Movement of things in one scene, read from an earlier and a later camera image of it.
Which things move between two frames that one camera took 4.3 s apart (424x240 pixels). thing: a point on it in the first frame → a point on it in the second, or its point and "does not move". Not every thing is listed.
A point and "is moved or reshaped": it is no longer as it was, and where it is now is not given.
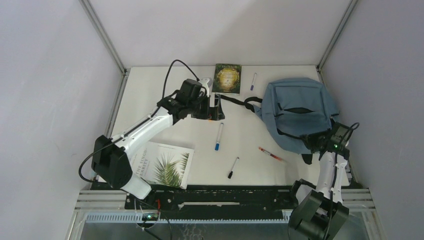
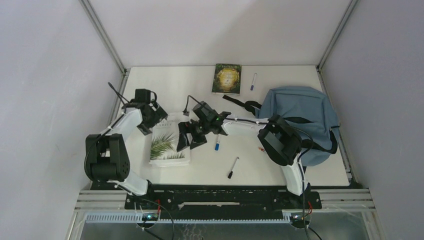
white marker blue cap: [218, 144] does not move
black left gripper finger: [220, 114] → [145, 130]
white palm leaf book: [164, 164] is moved or reshaped
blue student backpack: [292, 109] is moved or reshaped
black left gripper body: [196, 106] → [155, 116]
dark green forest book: [227, 79] does not move
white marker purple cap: [252, 85] does not move
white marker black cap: [230, 174] does not move
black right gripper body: [314, 140] → [203, 127]
